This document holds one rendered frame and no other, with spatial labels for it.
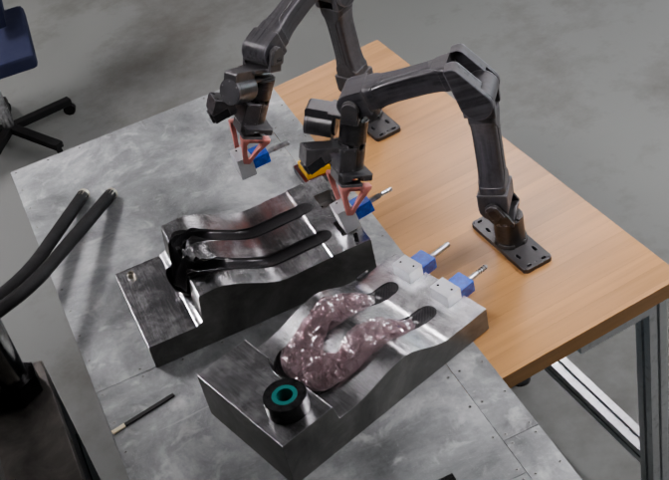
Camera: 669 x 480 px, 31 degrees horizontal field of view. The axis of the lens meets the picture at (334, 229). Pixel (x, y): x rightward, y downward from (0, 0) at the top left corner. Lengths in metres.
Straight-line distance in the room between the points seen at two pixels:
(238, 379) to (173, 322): 0.28
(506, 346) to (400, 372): 0.23
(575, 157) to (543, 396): 1.03
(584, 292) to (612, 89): 1.99
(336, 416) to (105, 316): 0.68
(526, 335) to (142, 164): 1.14
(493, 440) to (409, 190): 0.75
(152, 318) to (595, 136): 2.06
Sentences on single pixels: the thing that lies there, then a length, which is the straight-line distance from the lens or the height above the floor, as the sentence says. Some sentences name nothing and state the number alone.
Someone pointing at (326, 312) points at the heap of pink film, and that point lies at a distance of 2.32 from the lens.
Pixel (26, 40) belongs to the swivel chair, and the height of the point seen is 0.45.
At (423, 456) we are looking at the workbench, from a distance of 2.21.
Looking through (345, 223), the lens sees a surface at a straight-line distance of 2.51.
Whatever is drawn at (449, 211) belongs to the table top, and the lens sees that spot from 2.68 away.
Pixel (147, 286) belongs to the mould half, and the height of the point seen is 0.86.
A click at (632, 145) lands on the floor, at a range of 4.11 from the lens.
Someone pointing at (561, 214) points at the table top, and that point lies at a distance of 2.64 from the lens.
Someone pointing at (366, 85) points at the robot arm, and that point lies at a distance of 2.37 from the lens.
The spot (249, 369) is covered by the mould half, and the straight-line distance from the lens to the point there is 2.28.
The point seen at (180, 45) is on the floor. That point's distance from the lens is 5.12.
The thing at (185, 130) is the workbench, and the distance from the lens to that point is 3.12.
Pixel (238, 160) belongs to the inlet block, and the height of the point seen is 0.96.
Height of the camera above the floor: 2.51
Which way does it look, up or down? 40 degrees down
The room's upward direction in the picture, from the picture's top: 14 degrees counter-clockwise
